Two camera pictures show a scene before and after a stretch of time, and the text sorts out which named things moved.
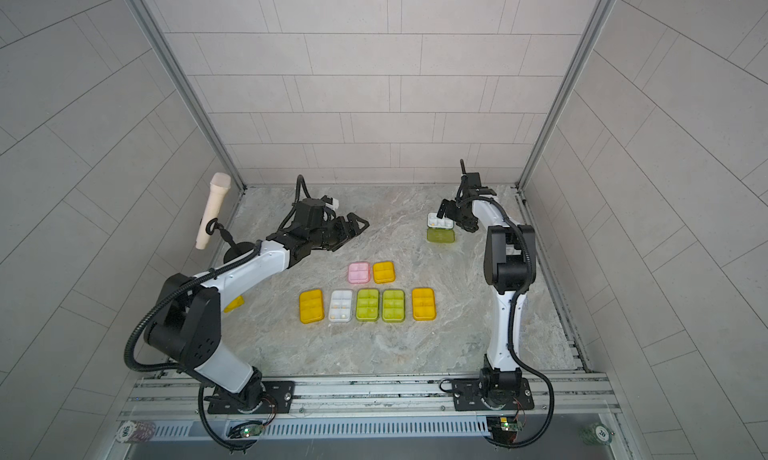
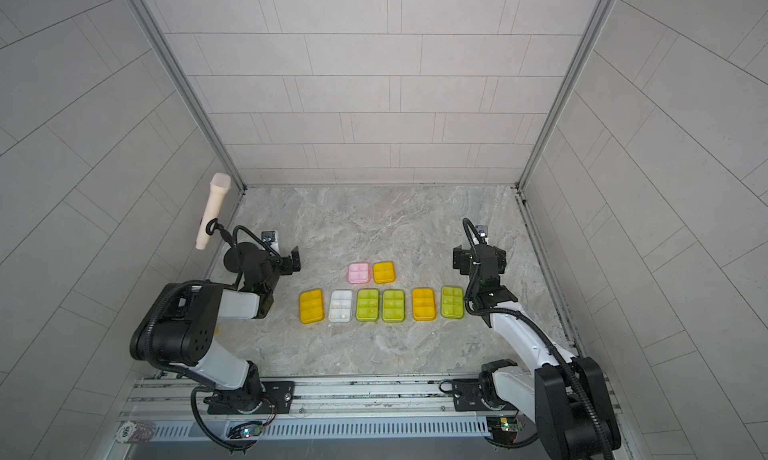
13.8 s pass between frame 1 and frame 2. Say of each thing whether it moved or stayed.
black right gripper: moved
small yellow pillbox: stayed
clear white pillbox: stayed
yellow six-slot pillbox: stayed
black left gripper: moved
